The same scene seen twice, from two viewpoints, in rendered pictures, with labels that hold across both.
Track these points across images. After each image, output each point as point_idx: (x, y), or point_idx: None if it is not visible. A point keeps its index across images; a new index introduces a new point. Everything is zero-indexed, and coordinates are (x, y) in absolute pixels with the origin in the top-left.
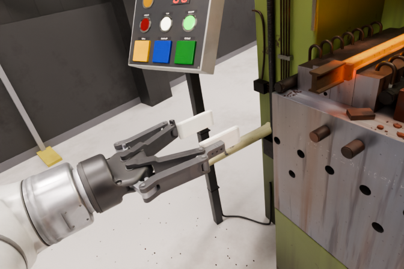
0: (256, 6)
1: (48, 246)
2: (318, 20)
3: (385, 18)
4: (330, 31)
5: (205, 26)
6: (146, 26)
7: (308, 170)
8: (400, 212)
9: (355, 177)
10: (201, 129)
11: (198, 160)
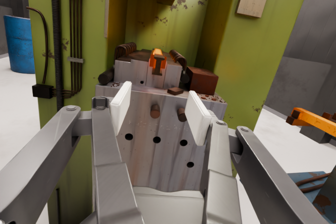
0: (32, 5)
1: None
2: (108, 29)
3: None
4: (112, 42)
5: None
6: None
7: (136, 148)
8: (204, 146)
9: (177, 136)
10: (125, 113)
11: (250, 135)
